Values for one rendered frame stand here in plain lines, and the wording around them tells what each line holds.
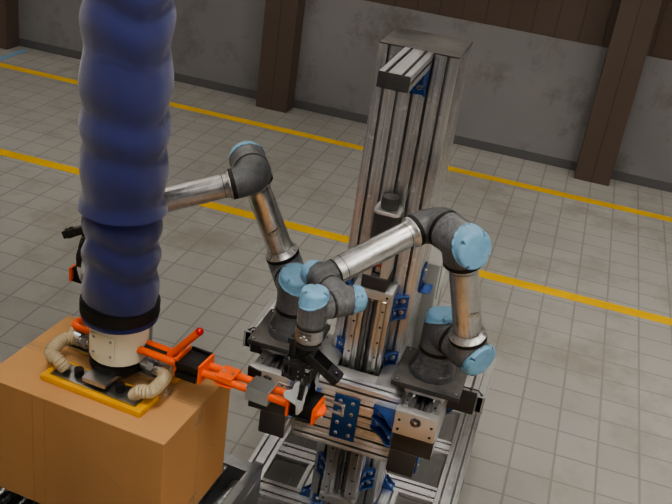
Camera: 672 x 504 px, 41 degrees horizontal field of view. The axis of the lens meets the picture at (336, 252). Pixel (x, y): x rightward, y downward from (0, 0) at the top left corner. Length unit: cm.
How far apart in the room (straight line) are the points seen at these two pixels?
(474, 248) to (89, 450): 122
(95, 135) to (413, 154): 101
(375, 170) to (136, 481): 118
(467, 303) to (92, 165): 111
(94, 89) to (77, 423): 95
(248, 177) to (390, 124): 47
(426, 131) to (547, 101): 537
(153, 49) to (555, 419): 317
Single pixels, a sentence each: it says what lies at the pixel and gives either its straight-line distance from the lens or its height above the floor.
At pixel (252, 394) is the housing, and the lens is 251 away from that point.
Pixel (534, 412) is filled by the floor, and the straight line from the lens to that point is 479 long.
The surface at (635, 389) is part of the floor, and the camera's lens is 525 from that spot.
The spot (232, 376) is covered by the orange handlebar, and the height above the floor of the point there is 119.
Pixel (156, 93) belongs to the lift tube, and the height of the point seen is 195.
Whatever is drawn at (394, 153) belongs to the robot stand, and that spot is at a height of 169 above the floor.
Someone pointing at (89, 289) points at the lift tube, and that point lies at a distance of 255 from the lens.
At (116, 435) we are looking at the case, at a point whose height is 102.
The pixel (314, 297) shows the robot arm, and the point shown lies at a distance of 228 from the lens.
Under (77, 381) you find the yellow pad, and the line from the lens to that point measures 272.
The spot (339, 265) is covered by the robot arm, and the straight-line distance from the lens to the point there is 246.
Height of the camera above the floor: 266
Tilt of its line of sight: 27 degrees down
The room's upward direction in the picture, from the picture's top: 8 degrees clockwise
